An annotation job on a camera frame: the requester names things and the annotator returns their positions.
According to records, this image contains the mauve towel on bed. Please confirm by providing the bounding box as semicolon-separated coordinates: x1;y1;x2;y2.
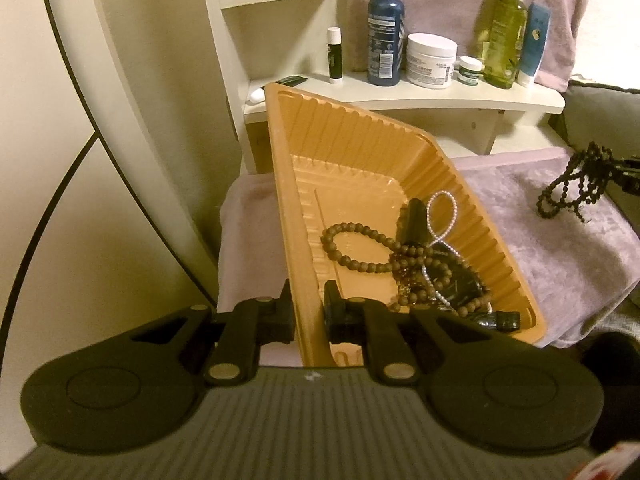
217;148;639;348

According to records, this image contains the white pearl bead strand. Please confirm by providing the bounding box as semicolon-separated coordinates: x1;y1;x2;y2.
422;190;471;311

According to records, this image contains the dark green lying tube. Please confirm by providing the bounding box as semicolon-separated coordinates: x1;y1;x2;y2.
246;75;308;105

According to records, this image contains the blue spray bottle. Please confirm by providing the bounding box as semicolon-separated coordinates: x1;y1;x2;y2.
367;0;405;87

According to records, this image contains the green white lip balm stick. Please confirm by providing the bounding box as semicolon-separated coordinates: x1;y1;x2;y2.
326;26;343;84

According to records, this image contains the yellow-green oil bottle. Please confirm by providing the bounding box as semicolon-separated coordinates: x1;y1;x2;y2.
484;0;527;89

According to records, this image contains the brown wooden bead bracelet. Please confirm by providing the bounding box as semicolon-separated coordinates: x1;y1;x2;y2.
319;221;407;276

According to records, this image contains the grey pillow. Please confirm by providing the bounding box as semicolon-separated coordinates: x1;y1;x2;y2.
537;81;639;229

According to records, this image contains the small green white jar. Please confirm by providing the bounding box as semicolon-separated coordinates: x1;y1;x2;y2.
457;56;484;86

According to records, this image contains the orange plastic tray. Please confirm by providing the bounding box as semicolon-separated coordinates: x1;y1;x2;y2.
266;84;547;366

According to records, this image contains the dark bead necklace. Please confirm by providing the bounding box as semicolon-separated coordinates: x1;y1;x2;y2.
534;142;615;224

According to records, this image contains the white cream jar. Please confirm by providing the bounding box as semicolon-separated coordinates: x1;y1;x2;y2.
406;32;458;89

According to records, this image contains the white corner shelf unit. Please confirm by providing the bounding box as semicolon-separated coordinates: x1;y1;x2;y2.
205;0;565;174

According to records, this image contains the blue cosmetic tube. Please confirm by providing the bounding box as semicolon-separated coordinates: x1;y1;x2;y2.
516;2;551;87

